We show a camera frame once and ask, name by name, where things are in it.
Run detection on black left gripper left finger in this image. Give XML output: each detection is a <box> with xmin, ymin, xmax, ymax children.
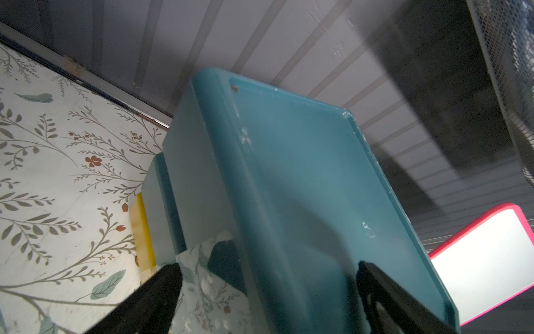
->
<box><xmin>87</xmin><ymin>263</ymin><xmax>183</xmax><ymax>333</ymax></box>

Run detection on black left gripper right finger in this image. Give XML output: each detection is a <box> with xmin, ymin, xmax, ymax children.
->
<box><xmin>357</xmin><ymin>261</ymin><xmax>456</xmax><ymax>333</ymax></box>

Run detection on yellow drawer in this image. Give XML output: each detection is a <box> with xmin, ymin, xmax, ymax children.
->
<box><xmin>129</xmin><ymin>193</ymin><xmax>157</xmax><ymax>284</ymax></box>

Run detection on teal drawer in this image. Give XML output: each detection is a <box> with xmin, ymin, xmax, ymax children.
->
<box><xmin>141</xmin><ymin>153</ymin><xmax>186</xmax><ymax>267</ymax></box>

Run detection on teal drawer cabinet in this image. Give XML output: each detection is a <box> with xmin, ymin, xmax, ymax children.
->
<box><xmin>161</xmin><ymin>67</ymin><xmax>460</xmax><ymax>334</ymax></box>

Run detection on pink framed whiteboard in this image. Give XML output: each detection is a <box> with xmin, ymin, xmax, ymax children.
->
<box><xmin>428</xmin><ymin>203</ymin><xmax>533</xmax><ymax>325</ymax></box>

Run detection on floral patterned table mat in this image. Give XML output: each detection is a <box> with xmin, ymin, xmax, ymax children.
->
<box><xmin>1</xmin><ymin>46</ymin><xmax>165</xmax><ymax>333</ymax></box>

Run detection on white mesh wall basket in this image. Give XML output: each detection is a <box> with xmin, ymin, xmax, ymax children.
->
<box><xmin>467</xmin><ymin>1</ymin><xmax>533</xmax><ymax>185</ymax></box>

